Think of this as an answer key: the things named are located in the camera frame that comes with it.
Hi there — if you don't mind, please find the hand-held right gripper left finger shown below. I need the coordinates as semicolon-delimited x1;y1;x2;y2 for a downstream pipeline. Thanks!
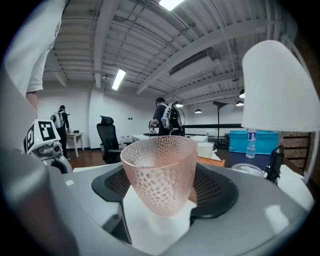
46;161;151;256

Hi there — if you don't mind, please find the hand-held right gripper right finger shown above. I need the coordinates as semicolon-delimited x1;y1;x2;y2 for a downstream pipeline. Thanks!
164;161;315;256

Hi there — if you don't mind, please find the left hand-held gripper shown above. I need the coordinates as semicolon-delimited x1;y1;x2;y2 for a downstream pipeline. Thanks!
23;119;74;175

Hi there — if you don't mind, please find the pink textured cup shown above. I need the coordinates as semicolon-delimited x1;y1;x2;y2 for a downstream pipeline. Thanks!
120;135;198;217

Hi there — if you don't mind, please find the person's left forearm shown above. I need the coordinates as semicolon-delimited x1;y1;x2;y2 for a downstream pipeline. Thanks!
25;91;39;118

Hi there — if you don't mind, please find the white backpack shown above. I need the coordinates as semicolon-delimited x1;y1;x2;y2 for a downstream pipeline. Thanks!
50;111;63;130

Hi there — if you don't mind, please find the small white table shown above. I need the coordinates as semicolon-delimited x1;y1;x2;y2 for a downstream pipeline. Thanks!
65;132;85;159

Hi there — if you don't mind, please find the dark wooden desk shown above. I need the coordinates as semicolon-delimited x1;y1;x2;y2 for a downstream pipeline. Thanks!
214;147;273;173

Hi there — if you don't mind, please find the small water bottle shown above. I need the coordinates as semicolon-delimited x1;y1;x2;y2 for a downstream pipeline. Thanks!
245;128;258;159

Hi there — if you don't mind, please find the black office chair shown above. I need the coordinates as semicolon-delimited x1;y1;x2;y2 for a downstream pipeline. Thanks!
96;115;124;165

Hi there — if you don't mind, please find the blue plastic crate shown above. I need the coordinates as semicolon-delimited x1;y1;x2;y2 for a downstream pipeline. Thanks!
228;129;279;154

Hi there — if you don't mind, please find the white mug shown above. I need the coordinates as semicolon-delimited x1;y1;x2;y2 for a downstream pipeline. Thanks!
196;142;216;160

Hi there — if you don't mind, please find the person's white shirt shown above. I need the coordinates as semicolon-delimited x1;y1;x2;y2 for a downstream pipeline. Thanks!
4;0;68;97

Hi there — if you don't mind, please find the ceiling tube light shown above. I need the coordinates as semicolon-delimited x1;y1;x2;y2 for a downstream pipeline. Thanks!
158;0;186;11
111;68;127;91

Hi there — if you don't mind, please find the black metal railing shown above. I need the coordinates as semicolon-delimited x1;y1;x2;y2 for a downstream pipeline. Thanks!
183;123;245;130

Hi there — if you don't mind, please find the grey backpack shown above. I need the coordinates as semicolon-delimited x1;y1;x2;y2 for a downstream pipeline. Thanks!
161;102;185;132

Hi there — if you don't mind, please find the white lamp shade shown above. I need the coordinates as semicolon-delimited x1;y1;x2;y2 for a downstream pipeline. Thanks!
241;39;320;133

